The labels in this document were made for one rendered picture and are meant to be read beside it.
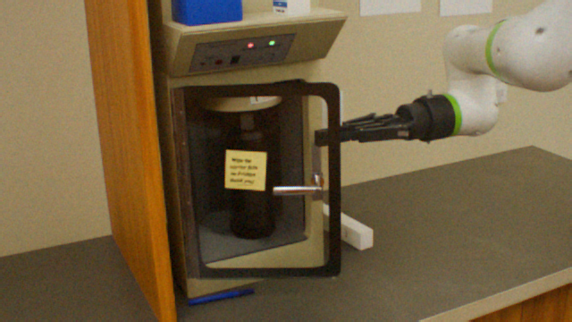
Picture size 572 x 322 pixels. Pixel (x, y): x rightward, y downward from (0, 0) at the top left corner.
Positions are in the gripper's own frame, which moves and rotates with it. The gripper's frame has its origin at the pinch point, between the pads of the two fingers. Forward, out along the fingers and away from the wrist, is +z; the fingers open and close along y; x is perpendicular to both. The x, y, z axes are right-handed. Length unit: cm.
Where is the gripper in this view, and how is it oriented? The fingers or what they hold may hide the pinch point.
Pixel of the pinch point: (332, 135)
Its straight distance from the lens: 128.7
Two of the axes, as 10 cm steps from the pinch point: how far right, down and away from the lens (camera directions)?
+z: -9.0, 1.7, -3.9
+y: 4.3, 2.8, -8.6
